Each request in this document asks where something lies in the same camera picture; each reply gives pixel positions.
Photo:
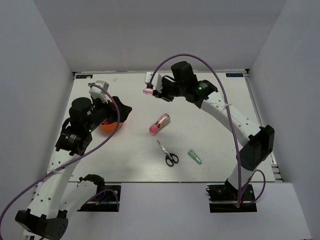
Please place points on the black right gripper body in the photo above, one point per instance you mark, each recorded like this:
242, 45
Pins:
169, 90

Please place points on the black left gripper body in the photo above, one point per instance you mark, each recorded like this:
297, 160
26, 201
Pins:
102, 112

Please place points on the pink correction tape case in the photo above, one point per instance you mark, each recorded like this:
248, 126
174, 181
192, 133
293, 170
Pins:
148, 91

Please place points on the black handled scissors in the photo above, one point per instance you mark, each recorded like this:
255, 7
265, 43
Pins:
170, 158

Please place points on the green correction tape case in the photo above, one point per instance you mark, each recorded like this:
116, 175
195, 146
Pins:
195, 157

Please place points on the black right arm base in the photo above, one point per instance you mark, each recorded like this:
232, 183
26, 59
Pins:
222, 202

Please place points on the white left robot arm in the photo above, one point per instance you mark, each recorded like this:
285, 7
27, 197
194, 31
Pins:
49, 212

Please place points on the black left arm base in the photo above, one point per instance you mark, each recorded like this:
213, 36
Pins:
107, 202

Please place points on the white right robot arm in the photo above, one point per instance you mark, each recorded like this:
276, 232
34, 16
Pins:
253, 142

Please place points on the orange round pen holder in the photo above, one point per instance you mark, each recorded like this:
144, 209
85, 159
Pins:
108, 127

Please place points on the pink cylindrical pencil case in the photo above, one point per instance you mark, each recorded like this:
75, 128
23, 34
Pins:
159, 124

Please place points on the left corner label sticker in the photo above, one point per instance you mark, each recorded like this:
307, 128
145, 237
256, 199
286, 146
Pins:
84, 76

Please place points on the corner label sticker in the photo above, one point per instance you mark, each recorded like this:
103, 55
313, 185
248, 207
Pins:
84, 76
234, 75

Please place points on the right corner label sticker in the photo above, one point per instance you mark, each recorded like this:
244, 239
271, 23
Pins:
234, 75

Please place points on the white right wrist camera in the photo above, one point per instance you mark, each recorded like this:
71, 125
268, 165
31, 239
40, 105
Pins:
153, 81

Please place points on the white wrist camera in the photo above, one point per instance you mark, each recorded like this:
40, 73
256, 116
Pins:
153, 81
97, 93

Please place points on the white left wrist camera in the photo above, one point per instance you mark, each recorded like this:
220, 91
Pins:
97, 93

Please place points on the aluminium table edge rail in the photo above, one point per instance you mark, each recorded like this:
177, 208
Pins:
251, 111

